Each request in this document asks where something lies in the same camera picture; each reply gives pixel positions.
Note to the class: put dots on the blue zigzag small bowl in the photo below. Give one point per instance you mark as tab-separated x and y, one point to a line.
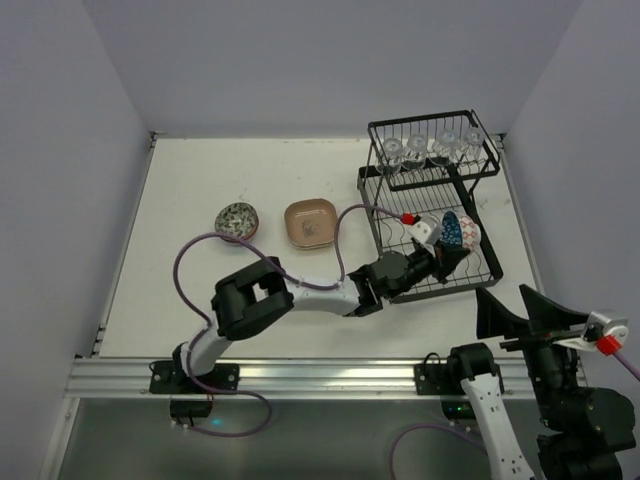
244	229

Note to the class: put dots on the blue dotted small bowl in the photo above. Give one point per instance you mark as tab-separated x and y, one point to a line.
451	233

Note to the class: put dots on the aluminium mounting rail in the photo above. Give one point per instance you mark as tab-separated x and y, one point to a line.
275	379

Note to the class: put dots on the dark green small bowl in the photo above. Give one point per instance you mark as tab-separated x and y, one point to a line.
236	210

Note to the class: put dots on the white red patterned bowl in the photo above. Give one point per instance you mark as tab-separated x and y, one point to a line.
470	232

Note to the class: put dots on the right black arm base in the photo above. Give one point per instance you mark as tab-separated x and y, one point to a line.
445	380

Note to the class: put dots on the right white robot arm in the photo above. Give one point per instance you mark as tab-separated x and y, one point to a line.
588	425

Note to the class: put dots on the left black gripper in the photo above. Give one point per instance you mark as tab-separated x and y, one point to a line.
439	258

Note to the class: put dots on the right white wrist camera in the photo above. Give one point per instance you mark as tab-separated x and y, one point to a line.
603	332

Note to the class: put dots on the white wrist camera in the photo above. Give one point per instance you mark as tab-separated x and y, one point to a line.
425	232
603	332

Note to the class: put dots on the brown square panda plate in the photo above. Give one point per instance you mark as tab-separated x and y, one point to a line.
311	218

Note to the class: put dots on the black wire dish rack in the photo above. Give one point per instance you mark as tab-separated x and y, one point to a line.
420	179

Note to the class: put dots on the clear glass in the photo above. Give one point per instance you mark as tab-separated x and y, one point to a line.
472	143
445	148
415	152
390	162

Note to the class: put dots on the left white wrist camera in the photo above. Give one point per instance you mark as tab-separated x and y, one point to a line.
425	232

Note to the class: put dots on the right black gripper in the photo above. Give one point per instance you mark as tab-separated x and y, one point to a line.
532	340

